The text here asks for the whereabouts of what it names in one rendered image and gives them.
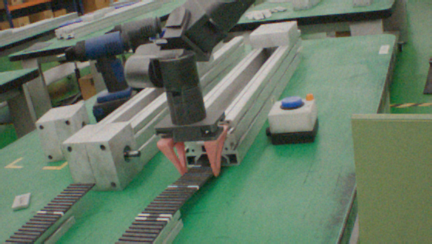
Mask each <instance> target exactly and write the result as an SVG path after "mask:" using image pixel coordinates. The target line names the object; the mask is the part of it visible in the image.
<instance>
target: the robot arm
mask: <svg viewBox="0 0 432 244"><path fill-rule="evenodd" d="M256 1H258V0H187V1H186V2H184V3H183V4H182V5H181V6H179V7H176V8H175V9H174V10H173V11H172V12H171V14H170V15H169V18H168V20H167V24H166V26H165V27H166V28H167V31H166V32H165V34H164V38H165V39H158V40H157V41H156V42H155V43H151V44H145V45H140V46H138V47H137V49H136V52H135V53H134V55H132V56H130V57H129V58H128V59H127V61H126V62H125V65H124V76H125V79H126V81H127V83H128V84H129V85H130V86H131V87H141V88H163V87H164V89H165V90H166V96H167V102H168V106H169V110H170V114H168V115H167V116H166V117H165V118H164V119H163V120H161V121H160V122H159V123H158V124H157V125H156V126H155V127H154V130H155V134H156V135H158V134H162V135H161V137H162V138H161V139H160V140H159V141H158V142H157V146H158V147H159V148H160V150H161V151H162V152H163V153H164V155H165V156H166V157H167V158H168V159H169V160H170V161H171V162H172V163H173V164H174V166H175V167H176V168H177V170H178V171H179V172H180V174H181V176H183V174H185V172H187V159H186V151H185V144H184V142H195V141H203V142H204V146H205V149H206V152H207V154H208V158H209V161H210V163H211V167H212V170H213V172H214V176H215V177H217V176H218V174H219V172H220V164H221V152H222V149H223V146H224V141H225V138H226V135H227V131H228V125H218V122H219V121H224V119H225V118H226V117H225V113H224V110H211V111H206V108H205V104H204V97H203V93H202V89H201V81H200V77H199V72H198V68H197V63H200V62H209V60H210V58H211V54H212V51H213V48H214V47H215V46H216V45H217V44H218V43H219V42H220V41H222V40H223V39H225V38H226V37H227V36H228V34H227V32H228V31H229V30H230V29H231V28H232V27H233V26H235V25H236V24H238V23H239V21H240V19H241V17H242V16H243V15H244V13H245V12H246V11H247V10H248V9H249V8H250V7H251V6H252V5H253V3H255V2H256ZM206 130H208V133H207V134H206ZM174 146H175V147H176V149H177V153H178V155H179V158H180V161H179V159H178V157H177V155H176V153H175V151H174Z"/></svg>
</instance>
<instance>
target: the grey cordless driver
mask: <svg viewBox="0 0 432 244"><path fill-rule="evenodd" d="M125 30H126V32H127V33H128V35H129V37H130V41H131V42H132V43H131V49H132V50H131V51H132V52H133V53H135V52H136V49H137V47H138V46H140V45H145V44H151V43H154V41H153V40H152V39H149V38H153V37H154V36H157V34H159V35H161V33H162V32H163V31H162V26H161V23H160V18H158V17H157V16H155V19H154V17H149V18H145V19H138V20H133V21H130V22H125V23H124V24H123V25H115V26H114V29H111V30H110V31H108V32H105V33H104V35H105V34H107V33H111V32H117V31H120V32H121V33H123V31H125ZM144 89H145V88H141V87H133V90H136V91H137V93H139V92H141V91H142V90H144Z"/></svg>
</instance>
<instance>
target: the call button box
mask: <svg viewBox="0 0 432 244"><path fill-rule="evenodd" d="M317 116H318V112H317V106H316V99H314V100H312V101H306V100H304V99H302V104H300V105H298V106H295V107H283V106H282V105H281V100H280V101H276V102H275V104H274V106H273V107H272V109H271V110H270V113H269V115H268V118H269V123H270V127H266V134H267V136H271V139H272V144H295V143H309V142H314V141H315V139H316V134H317V131H318V129H319V118H318V117H317Z"/></svg>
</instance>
